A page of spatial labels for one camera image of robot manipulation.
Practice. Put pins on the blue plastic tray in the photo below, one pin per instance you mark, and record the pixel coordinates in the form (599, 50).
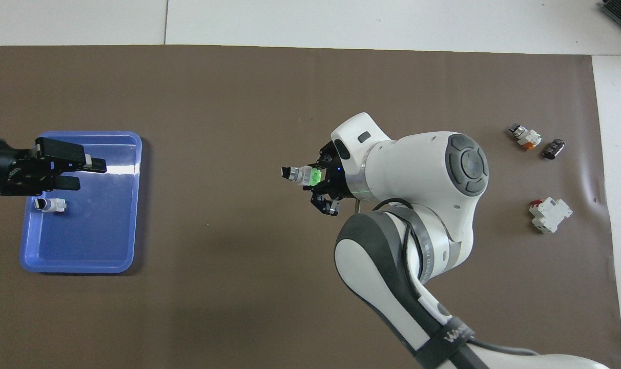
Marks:
(95, 230)

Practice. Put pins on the brown paper table mat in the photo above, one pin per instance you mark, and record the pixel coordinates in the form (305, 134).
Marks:
(239, 282)

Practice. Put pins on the white circuit breaker red levers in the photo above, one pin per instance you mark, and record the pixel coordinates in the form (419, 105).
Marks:
(551, 215)

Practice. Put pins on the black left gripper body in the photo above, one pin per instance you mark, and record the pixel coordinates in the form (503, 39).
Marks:
(8, 169)

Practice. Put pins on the selector switch green base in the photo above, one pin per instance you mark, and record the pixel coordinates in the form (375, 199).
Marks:
(303, 175)
(53, 205)

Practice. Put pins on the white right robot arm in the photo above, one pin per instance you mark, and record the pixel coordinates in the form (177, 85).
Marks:
(423, 164)

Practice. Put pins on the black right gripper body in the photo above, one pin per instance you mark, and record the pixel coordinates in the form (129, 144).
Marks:
(338, 179)

